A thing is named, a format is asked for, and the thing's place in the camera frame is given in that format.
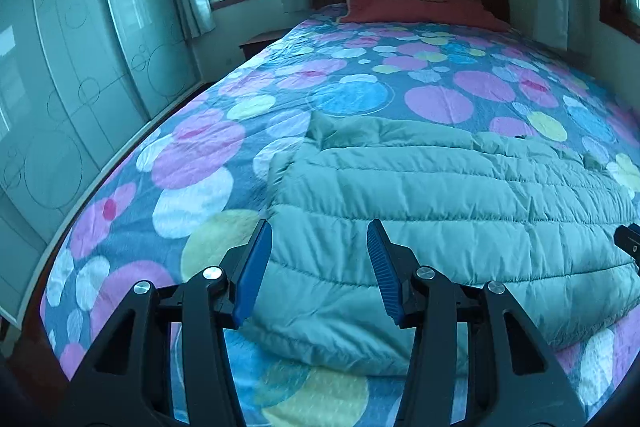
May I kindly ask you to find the red blanket at headboard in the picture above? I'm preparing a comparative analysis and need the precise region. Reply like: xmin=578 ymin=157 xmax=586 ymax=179
xmin=338 ymin=0 xmax=510 ymax=31

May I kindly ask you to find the colourful dotted bedspread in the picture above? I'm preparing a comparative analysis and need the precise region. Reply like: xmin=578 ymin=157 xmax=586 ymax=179
xmin=40 ymin=5 xmax=639 ymax=426

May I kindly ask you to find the glossy white wardrobe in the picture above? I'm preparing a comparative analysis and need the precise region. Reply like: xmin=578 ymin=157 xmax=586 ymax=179
xmin=1 ymin=0 xmax=198 ymax=324

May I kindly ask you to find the light green puffer jacket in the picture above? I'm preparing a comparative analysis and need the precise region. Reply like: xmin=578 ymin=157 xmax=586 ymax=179
xmin=242 ymin=113 xmax=639 ymax=375

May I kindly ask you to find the dark wooden nightstand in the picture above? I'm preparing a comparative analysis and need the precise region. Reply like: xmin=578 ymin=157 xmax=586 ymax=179
xmin=239 ymin=28 xmax=291 ymax=61

